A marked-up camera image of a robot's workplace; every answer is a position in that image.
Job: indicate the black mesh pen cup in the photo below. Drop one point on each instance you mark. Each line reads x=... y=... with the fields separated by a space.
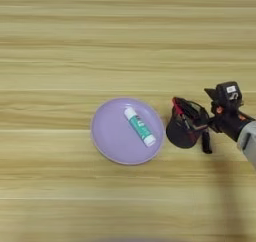
x=181 y=134

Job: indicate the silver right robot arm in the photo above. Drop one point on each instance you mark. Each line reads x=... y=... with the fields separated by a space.
x=249 y=142

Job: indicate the white green glue stick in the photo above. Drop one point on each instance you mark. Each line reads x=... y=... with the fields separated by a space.
x=140 y=126

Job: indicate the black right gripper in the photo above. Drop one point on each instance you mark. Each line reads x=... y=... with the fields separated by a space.
x=230 y=121

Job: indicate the red capped pen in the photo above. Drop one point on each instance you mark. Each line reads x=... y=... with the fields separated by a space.
x=176 y=106

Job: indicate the purple round plate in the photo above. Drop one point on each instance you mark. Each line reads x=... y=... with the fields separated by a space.
x=110 y=136

